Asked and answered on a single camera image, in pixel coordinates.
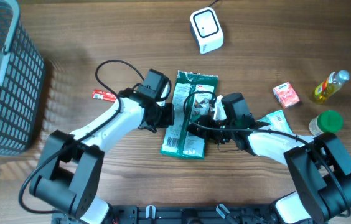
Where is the green wipes packet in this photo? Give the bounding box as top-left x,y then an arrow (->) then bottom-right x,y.
161,71 -> 218,159

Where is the yellow oil bottle silver cap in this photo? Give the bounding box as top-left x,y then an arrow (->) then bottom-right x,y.
312,70 -> 350,104

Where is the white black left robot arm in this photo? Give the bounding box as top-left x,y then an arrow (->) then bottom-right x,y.
23,85 -> 174,223

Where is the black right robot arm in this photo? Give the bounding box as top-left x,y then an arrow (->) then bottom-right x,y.
187,115 -> 351,223

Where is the green lid jar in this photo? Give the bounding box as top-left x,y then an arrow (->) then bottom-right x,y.
309,110 -> 344,136

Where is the red white candy stick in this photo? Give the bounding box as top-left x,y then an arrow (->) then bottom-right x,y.
92,89 -> 116,102

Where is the black left camera cable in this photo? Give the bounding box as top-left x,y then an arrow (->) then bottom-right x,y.
18,59 -> 173,215

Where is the dark mesh shopping basket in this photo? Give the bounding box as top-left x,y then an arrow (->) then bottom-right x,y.
0,0 -> 45,156

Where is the black camera cable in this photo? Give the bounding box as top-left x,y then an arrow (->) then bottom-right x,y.
18,59 -> 173,215
182,90 -> 351,218

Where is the black right camera cable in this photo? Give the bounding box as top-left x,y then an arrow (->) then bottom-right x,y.
182,90 -> 351,218

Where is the white barcode scanner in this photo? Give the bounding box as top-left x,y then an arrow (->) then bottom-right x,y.
190,7 -> 224,54

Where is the teal white small sachet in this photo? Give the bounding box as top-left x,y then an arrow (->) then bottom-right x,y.
258,110 -> 293,134

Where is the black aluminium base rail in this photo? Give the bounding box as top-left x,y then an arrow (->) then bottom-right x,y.
51,204 -> 286,224

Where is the orange white small box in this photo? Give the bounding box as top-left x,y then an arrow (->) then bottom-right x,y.
273,82 -> 300,109

